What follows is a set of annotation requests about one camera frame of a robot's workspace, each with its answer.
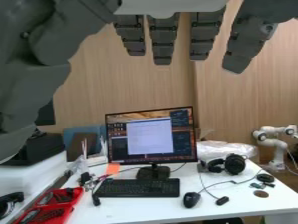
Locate small white jointed device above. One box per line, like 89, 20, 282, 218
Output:
251, 124, 298, 172

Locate black mouse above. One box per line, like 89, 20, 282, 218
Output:
182, 191, 202, 210

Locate black keyboard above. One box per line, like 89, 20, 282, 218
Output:
93, 177, 182, 199

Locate computer screen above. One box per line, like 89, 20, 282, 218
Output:
104, 106, 200, 181

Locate white desk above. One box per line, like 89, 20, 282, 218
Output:
59, 158, 298, 224

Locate small black handle tool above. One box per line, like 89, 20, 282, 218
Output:
90, 194, 102, 207

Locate red tray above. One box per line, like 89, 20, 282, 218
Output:
33, 186, 85, 208
12, 203, 76, 224

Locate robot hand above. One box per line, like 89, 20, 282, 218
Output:
0, 0, 298, 165

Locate black headphones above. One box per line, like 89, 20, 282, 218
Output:
205, 152, 249, 176
0, 191, 27, 220

